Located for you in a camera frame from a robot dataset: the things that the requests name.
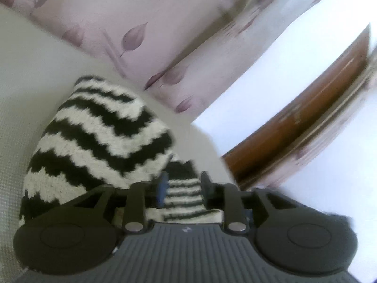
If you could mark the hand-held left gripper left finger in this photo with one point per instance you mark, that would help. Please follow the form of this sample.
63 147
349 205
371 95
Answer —
162 189

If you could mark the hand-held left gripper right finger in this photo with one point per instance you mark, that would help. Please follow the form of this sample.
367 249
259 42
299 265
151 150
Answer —
206 184

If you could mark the black and white striped knitted sweater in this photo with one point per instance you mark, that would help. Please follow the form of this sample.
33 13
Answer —
103 138

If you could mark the pink leaf-print curtain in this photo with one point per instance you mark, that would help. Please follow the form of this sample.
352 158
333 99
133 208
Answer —
165 23

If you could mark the brown wooden door frame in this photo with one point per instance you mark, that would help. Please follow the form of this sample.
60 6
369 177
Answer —
294 123

